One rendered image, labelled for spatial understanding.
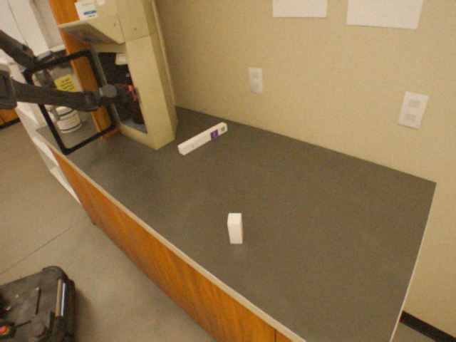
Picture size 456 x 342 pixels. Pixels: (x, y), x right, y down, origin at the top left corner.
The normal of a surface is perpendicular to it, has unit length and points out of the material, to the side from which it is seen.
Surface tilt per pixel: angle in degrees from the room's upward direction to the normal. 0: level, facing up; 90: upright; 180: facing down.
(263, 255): 1
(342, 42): 90
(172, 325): 0
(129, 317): 0
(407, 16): 90
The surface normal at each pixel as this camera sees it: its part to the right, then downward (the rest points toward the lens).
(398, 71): -0.65, 0.51
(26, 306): -0.11, -0.80
